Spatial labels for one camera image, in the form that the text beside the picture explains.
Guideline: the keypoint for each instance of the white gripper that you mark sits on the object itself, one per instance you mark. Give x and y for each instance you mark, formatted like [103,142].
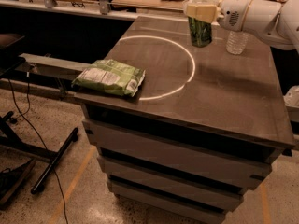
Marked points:
[233,13]

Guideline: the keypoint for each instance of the green soda can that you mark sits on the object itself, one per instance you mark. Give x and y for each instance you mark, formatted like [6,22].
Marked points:
[200,32]

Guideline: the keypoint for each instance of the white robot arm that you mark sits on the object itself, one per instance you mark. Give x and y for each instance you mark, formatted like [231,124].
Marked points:
[273,23]

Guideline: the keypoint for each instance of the clear plastic water bottle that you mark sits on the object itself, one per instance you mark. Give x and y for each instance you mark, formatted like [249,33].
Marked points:
[236,42]

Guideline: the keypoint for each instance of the green chip bag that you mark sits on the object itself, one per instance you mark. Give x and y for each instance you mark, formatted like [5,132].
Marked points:
[111,77]

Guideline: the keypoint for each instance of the white plastic bag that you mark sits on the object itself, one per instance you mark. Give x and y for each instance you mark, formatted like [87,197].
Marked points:
[291,98]

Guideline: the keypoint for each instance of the grey drawer cabinet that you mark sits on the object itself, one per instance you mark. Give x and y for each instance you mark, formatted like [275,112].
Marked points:
[192,162]

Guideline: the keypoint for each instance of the grey side shelf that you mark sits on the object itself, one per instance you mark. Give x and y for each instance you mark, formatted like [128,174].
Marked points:
[51,67]

